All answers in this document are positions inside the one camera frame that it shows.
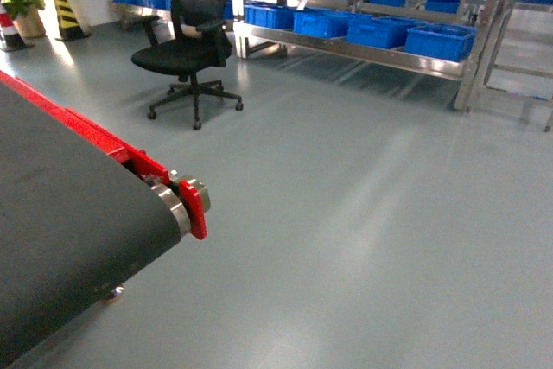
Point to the stainless steel shelf rack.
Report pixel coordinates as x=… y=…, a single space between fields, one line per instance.
x=489 y=16

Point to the black mesh office chair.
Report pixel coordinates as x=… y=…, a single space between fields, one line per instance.
x=200 y=42

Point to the black conveyor belt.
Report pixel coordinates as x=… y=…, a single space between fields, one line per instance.
x=82 y=212

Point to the yellow black striped pillar guard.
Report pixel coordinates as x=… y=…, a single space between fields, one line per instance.
x=68 y=24

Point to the red white traffic cone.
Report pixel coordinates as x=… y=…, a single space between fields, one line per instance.
x=10 y=38

